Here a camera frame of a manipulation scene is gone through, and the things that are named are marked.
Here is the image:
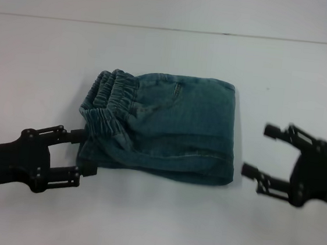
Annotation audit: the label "blue denim shorts with print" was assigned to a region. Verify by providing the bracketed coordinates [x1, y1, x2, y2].
[72, 64, 245, 190]

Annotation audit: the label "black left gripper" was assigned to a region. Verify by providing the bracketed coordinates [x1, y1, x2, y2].
[0, 118, 103, 203]

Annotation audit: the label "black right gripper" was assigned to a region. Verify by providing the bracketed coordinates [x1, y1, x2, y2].
[237, 118, 327, 211]

